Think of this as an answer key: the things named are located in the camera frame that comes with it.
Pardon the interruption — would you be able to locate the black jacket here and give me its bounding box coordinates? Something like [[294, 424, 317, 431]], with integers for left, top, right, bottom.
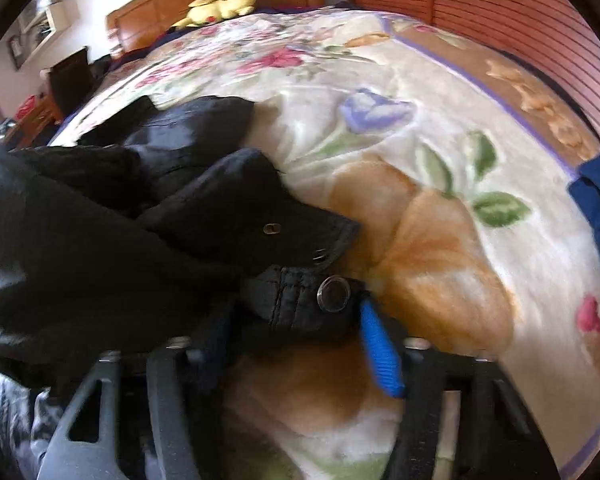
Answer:
[[0, 94, 368, 480]]

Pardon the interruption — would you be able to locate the floral bed blanket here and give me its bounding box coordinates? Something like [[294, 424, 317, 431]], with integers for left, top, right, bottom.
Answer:
[[56, 8, 600, 479]]

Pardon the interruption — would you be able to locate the wooden cabinet desk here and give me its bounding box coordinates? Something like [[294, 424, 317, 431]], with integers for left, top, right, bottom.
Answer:
[[2, 96, 64, 150]]

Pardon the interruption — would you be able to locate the red basket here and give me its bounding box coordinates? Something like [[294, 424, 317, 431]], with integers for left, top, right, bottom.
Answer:
[[16, 96, 38, 122]]

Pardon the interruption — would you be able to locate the dark wooden chair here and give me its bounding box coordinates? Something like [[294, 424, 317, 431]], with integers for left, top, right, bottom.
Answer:
[[47, 47, 95, 117]]

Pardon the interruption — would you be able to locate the louvered wooden wardrobe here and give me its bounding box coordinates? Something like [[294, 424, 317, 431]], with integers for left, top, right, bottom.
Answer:
[[353, 0, 600, 136]]

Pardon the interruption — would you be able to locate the yellow plush toy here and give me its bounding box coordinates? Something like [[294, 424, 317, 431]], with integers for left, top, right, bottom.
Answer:
[[172, 0, 257, 30]]

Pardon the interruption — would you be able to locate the white wall shelf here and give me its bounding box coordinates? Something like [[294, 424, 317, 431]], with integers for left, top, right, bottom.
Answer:
[[6, 0, 70, 70]]

